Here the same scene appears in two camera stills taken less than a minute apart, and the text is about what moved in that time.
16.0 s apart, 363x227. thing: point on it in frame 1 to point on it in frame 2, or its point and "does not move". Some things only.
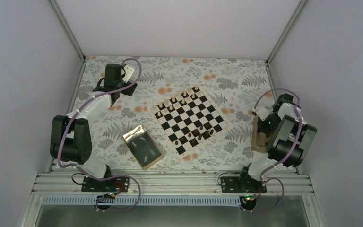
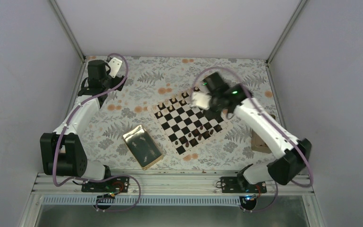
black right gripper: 265,129 to 220,111
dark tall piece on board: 206,135 does not move
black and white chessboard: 189,118 does not move
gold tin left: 142,147 does not move
